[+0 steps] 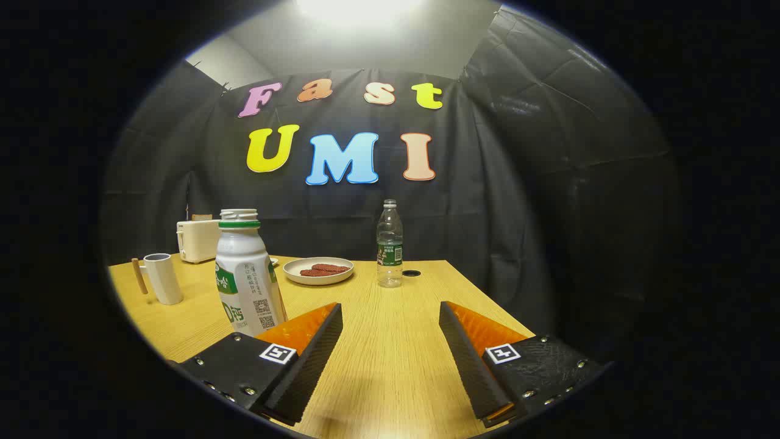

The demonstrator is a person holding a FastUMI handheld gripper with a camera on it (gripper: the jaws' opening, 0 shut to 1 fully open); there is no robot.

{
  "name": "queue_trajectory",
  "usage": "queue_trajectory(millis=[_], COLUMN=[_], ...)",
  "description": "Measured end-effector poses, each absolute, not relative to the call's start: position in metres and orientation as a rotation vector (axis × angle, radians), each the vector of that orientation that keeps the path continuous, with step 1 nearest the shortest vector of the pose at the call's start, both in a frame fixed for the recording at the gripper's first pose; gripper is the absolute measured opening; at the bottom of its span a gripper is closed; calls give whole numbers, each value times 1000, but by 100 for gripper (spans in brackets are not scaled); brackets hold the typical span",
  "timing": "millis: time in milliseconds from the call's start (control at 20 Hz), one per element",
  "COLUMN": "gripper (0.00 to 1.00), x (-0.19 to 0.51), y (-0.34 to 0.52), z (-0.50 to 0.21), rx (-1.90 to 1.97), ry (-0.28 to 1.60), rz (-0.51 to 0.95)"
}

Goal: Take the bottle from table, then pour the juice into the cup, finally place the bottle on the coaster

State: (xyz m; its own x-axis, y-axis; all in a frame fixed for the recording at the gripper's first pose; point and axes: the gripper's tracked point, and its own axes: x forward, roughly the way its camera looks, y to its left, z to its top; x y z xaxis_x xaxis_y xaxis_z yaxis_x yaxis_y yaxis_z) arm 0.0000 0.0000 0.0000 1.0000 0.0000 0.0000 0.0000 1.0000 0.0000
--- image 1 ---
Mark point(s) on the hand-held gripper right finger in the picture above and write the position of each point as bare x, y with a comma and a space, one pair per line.
472, 378

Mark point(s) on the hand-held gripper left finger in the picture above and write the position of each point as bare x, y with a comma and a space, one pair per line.
304, 378

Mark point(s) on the white juice bottle green label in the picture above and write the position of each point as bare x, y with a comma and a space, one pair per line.
244, 274

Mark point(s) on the clear plastic water bottle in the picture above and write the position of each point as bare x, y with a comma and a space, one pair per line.
389, 244

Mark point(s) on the wooden table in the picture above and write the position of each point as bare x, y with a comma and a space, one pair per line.
390, 341

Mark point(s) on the white round plate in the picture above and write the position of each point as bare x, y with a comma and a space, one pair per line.
292, 271

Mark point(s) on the red-brown food pieces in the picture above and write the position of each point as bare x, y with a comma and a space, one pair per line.
326, 269

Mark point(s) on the black backdrop cloth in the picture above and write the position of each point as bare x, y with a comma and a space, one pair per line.
518, 213

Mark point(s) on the cream toaster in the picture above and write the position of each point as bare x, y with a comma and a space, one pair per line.
198, 241

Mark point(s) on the bread slice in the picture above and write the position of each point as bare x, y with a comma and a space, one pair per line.
201, 217

